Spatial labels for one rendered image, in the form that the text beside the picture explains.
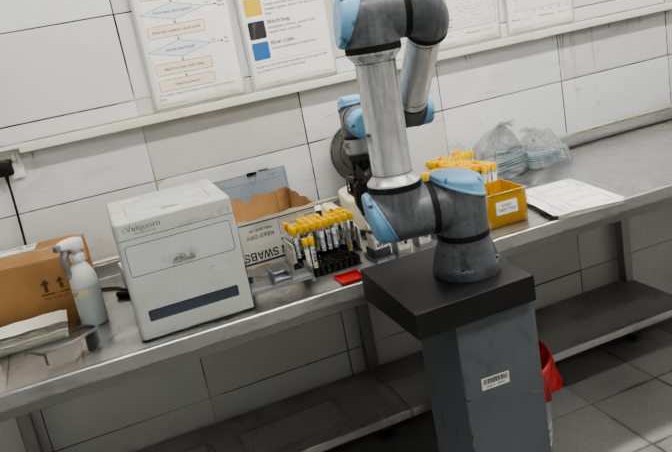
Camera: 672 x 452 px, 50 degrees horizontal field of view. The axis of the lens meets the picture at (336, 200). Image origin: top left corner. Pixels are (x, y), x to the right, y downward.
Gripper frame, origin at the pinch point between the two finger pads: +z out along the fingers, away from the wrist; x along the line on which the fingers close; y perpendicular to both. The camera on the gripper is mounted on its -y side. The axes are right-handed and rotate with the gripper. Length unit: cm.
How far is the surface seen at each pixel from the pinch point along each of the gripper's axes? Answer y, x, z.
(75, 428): 60, 91, 57
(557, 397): 31, -75, 98
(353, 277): -6.6, 11.7, 9.7
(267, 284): -2.3, 33.4, 5.9
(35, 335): 16, 90, 7
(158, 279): -5, 59, -5
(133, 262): -5, 64, -10
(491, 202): -4.9, -33.9, 2.0
